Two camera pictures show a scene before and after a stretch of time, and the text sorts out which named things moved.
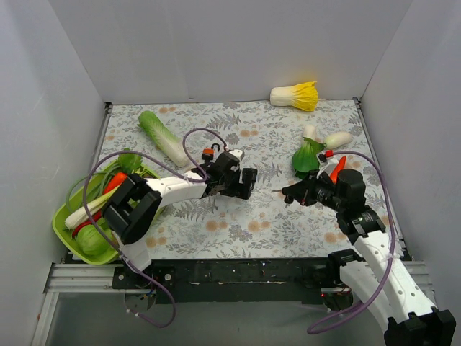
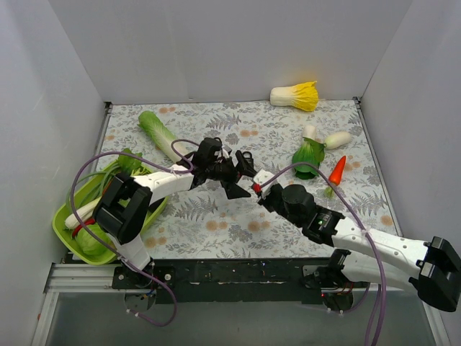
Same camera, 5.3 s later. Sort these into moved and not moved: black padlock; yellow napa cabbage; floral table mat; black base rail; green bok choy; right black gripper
Moved: black padlock; right black gripper
Not moved: green bok choy; black base rail; yellow napa cabbage; floral table mat
